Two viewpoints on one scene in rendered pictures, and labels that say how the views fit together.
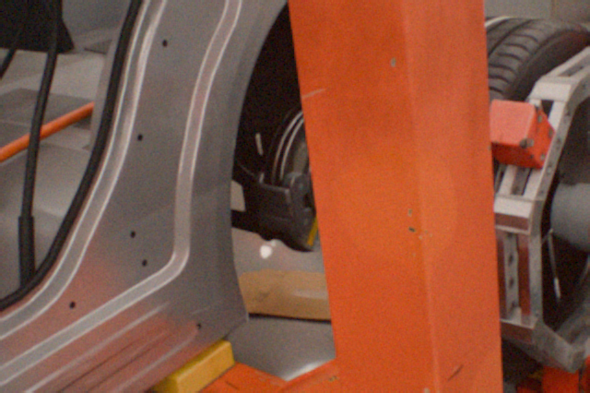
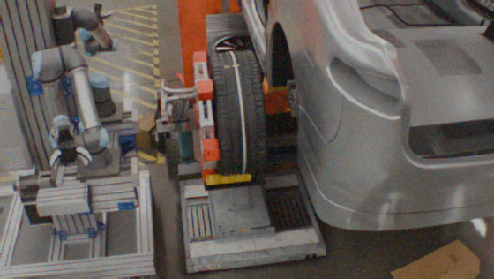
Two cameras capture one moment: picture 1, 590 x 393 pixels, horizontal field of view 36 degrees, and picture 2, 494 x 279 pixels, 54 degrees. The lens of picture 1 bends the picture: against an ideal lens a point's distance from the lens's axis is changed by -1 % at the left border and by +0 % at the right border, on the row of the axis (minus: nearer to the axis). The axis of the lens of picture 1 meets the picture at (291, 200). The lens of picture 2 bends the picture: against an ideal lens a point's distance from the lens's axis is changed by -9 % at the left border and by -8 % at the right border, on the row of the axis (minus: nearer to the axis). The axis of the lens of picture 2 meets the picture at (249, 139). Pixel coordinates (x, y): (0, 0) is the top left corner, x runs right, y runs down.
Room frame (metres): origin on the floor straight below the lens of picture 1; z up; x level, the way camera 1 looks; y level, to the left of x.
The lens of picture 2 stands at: (3.13, -2.21, 2.33)
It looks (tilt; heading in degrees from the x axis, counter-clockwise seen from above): 34 degrees down; 129
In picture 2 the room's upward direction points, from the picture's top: 1 degrees counter-clockwise
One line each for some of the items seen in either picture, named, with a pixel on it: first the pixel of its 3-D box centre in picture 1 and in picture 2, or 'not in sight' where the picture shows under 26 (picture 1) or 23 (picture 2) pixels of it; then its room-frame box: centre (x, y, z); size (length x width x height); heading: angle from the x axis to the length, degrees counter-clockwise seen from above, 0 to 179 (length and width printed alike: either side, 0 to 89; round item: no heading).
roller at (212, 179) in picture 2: not in sight; (228, 177); (1.59, -0.52, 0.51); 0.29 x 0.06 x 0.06; 47
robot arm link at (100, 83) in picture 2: not in sight; (98, 86); (0.88, -0.79, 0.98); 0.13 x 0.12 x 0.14; 34
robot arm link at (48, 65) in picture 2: not in sight; (56, 103); (1.19, -1.23, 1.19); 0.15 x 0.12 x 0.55; 63
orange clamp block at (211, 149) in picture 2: not in sight; (210, 149); (1.67, -0.72, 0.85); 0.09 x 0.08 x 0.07; 137
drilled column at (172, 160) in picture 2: not in sight; (171, 147); (0.80, -0.23, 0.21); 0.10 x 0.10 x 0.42; 47
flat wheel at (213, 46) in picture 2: not in sight; (243, 58); (0.54, 0.91, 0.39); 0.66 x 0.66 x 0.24
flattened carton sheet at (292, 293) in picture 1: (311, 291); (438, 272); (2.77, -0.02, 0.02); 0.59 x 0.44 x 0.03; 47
